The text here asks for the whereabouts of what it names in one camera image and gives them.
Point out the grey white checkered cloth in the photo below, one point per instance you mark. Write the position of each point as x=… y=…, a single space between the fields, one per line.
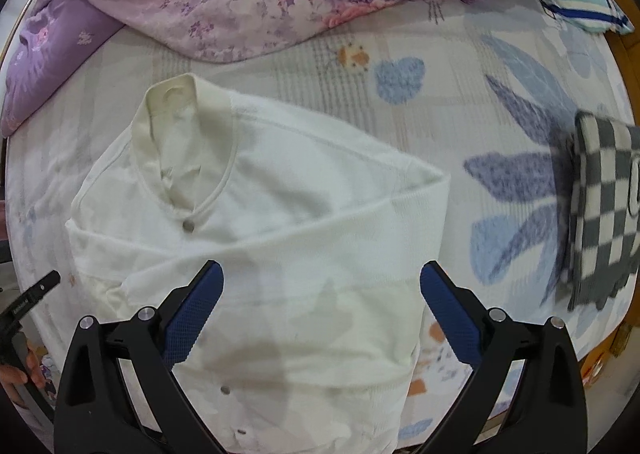
x=603 y=251

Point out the floral patterned bed sheet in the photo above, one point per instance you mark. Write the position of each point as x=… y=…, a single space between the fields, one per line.
x=485 y=92

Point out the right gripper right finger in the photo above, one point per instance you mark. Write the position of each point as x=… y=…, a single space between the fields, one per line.
x=548 y=412

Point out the person's left hand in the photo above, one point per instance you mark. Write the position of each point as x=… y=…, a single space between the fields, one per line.
x=12 y=377

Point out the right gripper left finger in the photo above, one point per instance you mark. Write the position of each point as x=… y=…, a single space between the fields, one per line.
x=118 y=393

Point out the teal striped pillow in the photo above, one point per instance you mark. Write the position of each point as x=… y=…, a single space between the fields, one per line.
x=597 y=16

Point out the purple floral pillow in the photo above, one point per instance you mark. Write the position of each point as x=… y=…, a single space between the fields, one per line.
x=56 y=39

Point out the white knit jacket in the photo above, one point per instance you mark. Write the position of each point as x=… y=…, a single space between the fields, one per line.
x=321 y=231

